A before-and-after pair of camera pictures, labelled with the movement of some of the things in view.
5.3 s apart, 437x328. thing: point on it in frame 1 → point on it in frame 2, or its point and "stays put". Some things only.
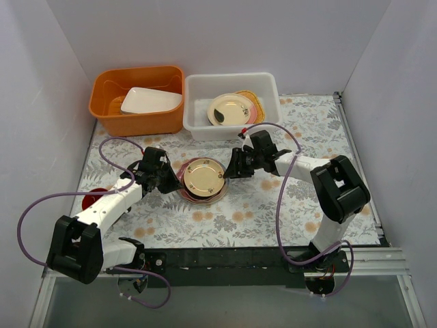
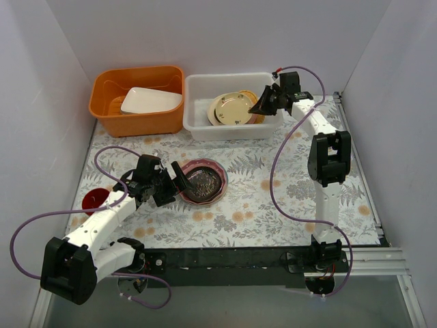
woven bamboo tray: [261, 112] stays put
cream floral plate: [204, 178] → [232, 108]
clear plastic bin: [217, 106] stays put
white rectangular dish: [142, 100] stays put
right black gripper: [243, 162] → [273, 100]
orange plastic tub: [110, 84] stays put
